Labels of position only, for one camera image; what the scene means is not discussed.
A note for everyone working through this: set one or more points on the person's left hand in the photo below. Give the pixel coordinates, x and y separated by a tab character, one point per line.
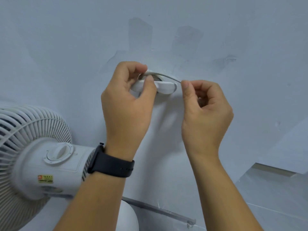
127	117

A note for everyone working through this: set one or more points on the person's right hand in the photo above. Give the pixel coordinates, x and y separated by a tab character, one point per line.
204	122

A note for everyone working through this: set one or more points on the white fan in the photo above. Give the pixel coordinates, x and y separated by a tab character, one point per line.
36	165

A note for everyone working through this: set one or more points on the person's right forearm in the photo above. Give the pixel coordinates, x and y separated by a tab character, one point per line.
223	197

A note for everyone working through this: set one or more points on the person's left forearm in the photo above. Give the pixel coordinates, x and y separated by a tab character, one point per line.
93	204

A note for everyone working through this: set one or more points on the black wristband watch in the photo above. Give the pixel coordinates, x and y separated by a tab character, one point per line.
110	164

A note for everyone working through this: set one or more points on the clear tape strip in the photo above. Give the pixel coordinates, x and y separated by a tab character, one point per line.
186	38
140	31
225	61

